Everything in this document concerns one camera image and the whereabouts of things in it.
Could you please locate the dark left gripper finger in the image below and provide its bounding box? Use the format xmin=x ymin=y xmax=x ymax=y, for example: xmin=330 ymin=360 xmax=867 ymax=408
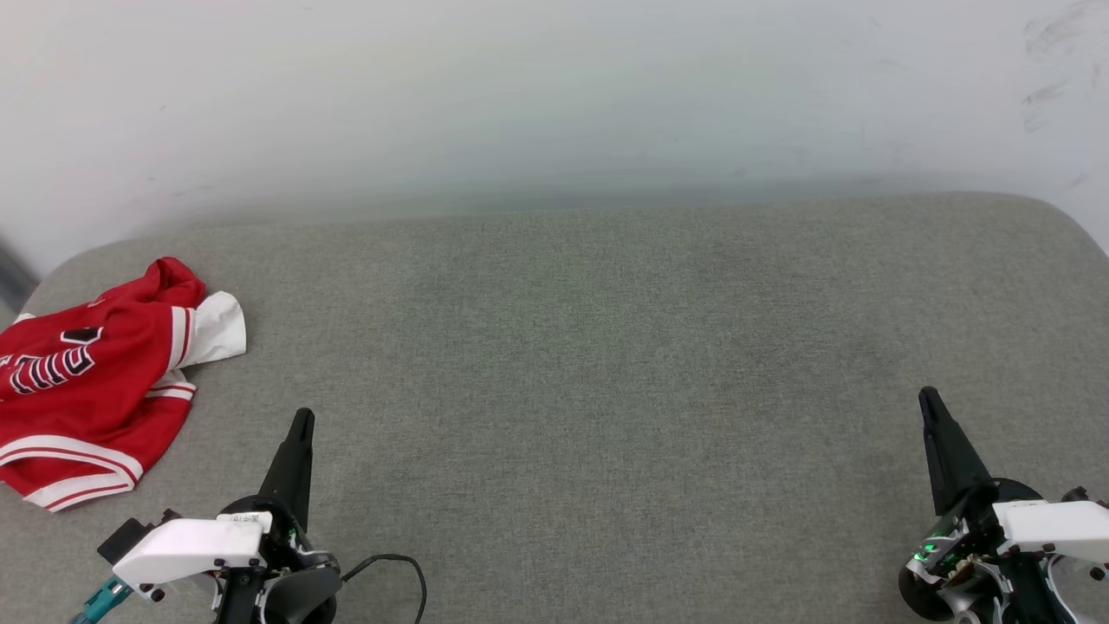
xmin=258 ymin=408 xmax=315 ymax=531

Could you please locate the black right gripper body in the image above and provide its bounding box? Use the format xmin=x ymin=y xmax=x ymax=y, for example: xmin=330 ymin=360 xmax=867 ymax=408
xmin=899 ymin=478 xmax=1084 ymax=624

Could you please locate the grey fabric sofa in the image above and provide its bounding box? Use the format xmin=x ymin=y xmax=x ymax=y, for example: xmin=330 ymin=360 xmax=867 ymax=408
xmin=0 ymin=192 xmax=1109 ymax=624

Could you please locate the teal cable connector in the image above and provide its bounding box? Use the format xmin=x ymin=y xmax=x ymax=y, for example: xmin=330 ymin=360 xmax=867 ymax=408
xmin=69 ymin=579 xmax=131 ymax=624

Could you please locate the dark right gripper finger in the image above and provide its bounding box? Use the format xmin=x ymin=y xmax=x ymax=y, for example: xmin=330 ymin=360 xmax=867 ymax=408
xmin=918 ymin=387 xmax=996 ymax=519

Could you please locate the red and white jersey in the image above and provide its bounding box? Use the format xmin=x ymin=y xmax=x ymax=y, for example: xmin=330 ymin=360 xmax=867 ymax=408
xmin=0 ymin=257 xmax=248 ymax=514

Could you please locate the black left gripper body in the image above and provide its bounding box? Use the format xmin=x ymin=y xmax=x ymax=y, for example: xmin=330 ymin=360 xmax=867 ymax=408
xmin=215 ymin=496 xmax=343 ymax=624

